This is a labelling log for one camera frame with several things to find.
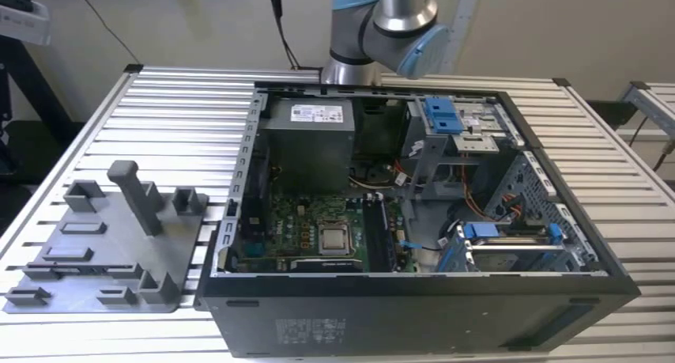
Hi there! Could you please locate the black RAM slot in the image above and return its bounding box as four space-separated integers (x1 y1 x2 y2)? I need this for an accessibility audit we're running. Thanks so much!
363 196 377 272

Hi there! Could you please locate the dark chair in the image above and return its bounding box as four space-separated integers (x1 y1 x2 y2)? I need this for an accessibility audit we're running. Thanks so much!
0 119 80 182

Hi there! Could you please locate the grey parts rack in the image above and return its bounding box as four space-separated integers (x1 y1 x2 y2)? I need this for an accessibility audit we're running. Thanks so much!
3 160 212 315

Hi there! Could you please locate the grey power supply unit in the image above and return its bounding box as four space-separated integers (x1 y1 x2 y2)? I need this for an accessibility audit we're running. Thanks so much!
257 97 355 196

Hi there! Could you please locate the green motherboard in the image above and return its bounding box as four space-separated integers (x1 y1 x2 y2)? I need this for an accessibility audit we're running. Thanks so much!
231 195 423 273

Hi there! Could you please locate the metal CPU socket cover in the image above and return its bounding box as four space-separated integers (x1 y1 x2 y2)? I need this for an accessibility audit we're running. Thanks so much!
315 219 355 257

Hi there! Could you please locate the black graphics card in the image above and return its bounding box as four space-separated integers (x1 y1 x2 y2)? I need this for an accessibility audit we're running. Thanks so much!
288 258 365 274

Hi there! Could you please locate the grey metal drive cage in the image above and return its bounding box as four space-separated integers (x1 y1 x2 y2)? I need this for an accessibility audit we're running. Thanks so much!
400 96 528 202

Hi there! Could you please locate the black PC case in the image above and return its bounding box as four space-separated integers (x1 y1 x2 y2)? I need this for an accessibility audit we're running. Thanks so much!
192 80 642 359

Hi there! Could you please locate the grey perforated disk bay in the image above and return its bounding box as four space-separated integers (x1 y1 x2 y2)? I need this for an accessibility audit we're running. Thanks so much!
481 151 600 273

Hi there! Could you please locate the silver hard disk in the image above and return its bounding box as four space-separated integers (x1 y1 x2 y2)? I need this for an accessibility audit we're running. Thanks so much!
471 242 547 272

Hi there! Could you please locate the black box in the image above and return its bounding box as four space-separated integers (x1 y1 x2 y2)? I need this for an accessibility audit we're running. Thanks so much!
584 100 639 130

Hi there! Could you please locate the narrow metal slat table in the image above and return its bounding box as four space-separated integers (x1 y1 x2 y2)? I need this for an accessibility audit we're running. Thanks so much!
614 80 675 142

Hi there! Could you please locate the thin black wall cable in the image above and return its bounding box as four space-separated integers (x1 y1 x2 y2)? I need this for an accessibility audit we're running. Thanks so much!
69 0 143 67

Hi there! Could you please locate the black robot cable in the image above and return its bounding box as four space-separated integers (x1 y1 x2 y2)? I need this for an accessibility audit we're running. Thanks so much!
264 0 324 71

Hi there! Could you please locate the yellow white wire bundle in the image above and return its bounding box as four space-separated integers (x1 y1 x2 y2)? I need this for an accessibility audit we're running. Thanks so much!
349 161 412 188

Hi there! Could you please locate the black data cable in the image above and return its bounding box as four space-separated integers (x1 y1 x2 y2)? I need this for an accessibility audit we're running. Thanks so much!
440 202 476 245

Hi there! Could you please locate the orange wire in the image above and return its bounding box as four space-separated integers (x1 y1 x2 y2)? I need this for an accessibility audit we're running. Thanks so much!
457 161 523 224

